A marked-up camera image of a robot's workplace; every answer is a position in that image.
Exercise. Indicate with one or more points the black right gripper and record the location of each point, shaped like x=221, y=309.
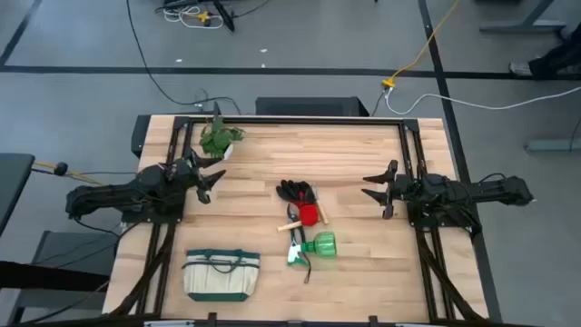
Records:
x=404, y=188

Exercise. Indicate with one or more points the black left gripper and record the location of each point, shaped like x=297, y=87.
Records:
x=186, y=175

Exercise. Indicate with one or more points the black red gardening glove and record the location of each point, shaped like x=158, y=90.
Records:
x=295, y=191

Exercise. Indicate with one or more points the beige green canvas gardening bag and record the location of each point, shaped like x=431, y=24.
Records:
x=218, y=281

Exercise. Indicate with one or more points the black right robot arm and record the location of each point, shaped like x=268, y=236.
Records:
x=499, y=191

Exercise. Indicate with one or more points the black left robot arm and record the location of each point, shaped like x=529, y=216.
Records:
x=113, y=195

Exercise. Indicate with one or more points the white plant pot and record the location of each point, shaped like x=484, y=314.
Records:
x=228, y=152

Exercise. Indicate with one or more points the green leafy plant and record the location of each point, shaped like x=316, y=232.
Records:
x=218, y=138

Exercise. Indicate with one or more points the black side panel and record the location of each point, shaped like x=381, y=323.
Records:
x=140, y=136

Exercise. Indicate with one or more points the black stand leg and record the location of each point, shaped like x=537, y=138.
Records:
x=224, y=16

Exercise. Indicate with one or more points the grey metal stool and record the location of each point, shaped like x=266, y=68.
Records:
x=68, y=247

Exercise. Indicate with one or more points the grey desk foot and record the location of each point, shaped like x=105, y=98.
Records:
x=522, y=26
x=554, y=145

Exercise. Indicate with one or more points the black desk top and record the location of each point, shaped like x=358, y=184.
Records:
x=13, y=181

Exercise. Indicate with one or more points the person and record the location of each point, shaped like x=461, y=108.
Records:
x=554, y=56

